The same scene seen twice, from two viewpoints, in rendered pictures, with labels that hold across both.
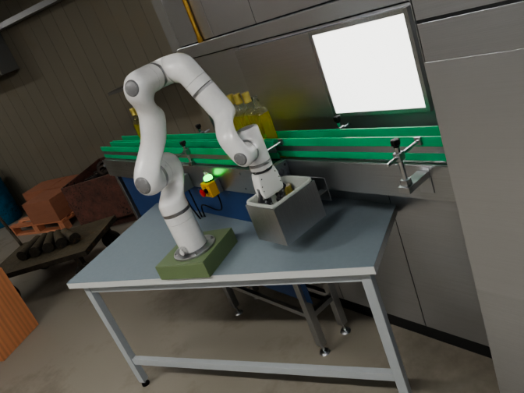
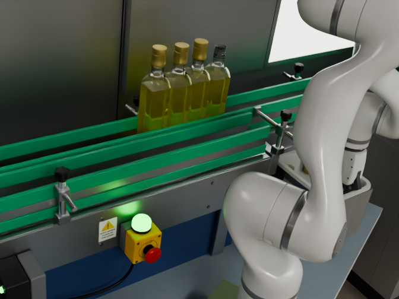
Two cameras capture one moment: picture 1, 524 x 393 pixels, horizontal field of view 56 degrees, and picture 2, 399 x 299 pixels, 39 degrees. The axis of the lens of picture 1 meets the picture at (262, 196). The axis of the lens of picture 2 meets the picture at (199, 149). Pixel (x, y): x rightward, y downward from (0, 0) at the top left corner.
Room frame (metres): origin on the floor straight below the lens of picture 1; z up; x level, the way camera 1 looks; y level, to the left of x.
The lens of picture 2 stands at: (2.21, 1.17, 1.85)
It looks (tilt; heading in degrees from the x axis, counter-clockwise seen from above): 33 degrees down; 263
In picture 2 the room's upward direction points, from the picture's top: 9 degrees clockwise
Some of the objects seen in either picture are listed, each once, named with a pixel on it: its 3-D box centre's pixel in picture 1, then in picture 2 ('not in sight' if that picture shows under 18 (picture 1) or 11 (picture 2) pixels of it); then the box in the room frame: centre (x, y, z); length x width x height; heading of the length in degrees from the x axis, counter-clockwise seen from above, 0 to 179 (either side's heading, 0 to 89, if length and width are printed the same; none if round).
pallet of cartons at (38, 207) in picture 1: (53, 203); not in sight; (6.24, 2.54, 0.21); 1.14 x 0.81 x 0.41; 57
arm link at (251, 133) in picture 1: (252, 144); (363, 110); (1.69, -0.03, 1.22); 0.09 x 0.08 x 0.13; 149
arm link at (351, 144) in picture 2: (261, 164); (352, 136); (1.69, -0.04, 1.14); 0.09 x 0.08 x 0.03; 121
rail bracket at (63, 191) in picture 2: (183, 155); (66, 203); (2.35, 0.28, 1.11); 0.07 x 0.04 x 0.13; 123
